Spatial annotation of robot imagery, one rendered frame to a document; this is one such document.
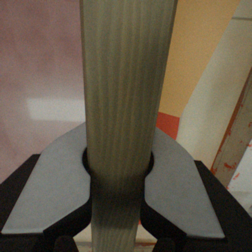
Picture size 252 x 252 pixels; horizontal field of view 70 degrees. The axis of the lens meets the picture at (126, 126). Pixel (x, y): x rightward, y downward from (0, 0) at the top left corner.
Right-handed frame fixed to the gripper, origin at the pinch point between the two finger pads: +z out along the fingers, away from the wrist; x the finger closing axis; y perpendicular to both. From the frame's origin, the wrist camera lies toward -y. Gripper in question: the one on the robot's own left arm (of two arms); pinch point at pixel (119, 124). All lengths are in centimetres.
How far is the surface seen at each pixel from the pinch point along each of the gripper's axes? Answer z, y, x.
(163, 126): 5.0, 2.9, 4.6
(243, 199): 1.4, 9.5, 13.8
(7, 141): 4.9, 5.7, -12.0
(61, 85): 5.0, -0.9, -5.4
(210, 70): 5.0, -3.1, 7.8
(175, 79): 5.0, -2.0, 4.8
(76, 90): 5.0, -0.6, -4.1
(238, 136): 3.0, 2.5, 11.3
